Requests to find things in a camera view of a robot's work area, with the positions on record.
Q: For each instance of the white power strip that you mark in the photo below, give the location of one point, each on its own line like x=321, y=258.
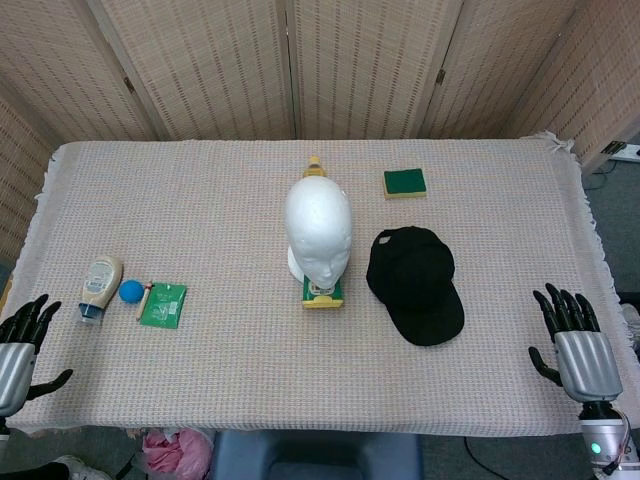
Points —
x=622, y=150

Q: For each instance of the beige squeeze sauce bottle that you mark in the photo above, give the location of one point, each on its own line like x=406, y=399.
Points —
x=99, y=288

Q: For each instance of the yellow capped bottle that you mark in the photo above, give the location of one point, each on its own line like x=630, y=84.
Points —
x=314, y=167

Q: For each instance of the white sneaker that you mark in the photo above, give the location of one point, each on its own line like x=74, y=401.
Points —
x=80, y=465

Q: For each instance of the bamboo folding screen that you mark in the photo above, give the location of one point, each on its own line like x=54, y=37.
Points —
x=310, y=65

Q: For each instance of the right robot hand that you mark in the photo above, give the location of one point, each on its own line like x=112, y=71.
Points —
x=582, y=350

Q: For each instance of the wooden stick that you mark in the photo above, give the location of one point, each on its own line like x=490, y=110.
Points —
x=143, y=300

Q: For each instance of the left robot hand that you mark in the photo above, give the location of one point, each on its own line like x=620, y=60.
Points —
x=17, y=345

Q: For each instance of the pink plastic bag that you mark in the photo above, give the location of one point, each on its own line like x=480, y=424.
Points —
x=176, y=451

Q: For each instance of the black baseball cap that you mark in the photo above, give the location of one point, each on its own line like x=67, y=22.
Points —
x=415, y=285

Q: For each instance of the green foil packet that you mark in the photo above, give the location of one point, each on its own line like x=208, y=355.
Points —
x=163, y=306

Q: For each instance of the blue grey chair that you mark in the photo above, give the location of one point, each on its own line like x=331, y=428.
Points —
x=318, y=456

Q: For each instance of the blue ball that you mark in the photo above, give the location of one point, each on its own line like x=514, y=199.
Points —
x=131, y=290

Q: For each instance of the beige woven tablecloth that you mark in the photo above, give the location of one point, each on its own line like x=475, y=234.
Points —
x=310, y=300

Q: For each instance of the white foam mannequin head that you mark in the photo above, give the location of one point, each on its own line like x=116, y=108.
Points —
x=318, y=231

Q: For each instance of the green yellow sponge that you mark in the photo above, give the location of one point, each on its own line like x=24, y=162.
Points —
x=404, y=183

